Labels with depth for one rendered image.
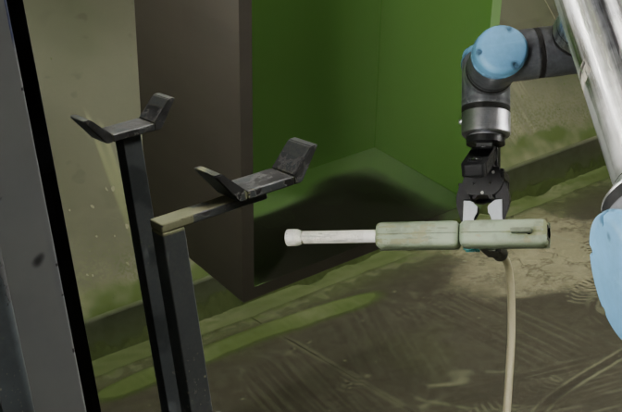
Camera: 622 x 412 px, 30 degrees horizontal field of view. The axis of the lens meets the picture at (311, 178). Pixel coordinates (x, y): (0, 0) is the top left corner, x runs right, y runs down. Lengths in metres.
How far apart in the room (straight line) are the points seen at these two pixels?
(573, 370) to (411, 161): 0.59
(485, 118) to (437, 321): 0.90
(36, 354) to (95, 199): 1.63
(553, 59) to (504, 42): 0.09
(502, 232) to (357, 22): 0.68
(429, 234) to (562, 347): 0.78
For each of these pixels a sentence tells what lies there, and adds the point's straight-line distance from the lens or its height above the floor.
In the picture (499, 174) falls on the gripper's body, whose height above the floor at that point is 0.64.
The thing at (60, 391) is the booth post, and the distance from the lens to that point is 1.40.
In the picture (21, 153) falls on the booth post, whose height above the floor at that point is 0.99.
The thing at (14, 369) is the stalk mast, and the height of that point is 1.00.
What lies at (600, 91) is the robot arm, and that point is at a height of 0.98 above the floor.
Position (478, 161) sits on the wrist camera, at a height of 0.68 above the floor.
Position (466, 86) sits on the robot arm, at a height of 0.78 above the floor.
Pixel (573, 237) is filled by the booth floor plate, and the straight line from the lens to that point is 3.37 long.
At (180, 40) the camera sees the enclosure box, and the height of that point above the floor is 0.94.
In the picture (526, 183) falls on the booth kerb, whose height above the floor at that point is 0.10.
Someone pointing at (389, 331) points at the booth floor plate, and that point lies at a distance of 2.89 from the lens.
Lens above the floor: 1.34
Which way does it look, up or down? 19 degrees down
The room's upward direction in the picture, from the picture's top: 7 degrees counter-clockwise
